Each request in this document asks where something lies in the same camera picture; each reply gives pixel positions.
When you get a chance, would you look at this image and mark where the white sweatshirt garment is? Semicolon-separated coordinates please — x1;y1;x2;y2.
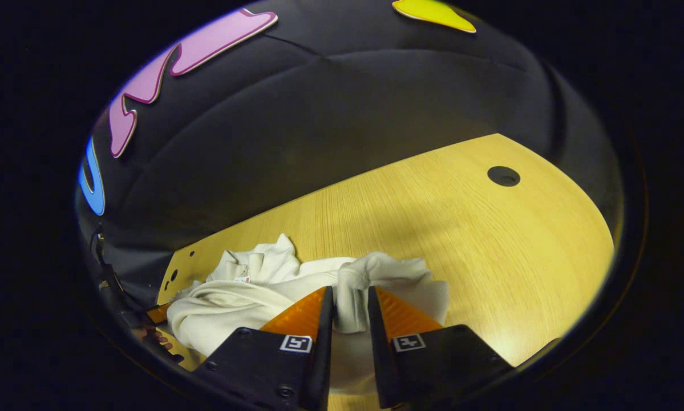
167;233;451;394

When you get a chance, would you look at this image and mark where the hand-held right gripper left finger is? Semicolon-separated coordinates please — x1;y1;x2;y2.
193;285;335;411

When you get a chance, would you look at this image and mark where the black backdrop cloth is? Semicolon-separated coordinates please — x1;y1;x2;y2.
76;0;625;320

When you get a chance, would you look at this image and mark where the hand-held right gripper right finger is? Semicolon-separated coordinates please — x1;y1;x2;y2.
367;285;513;409

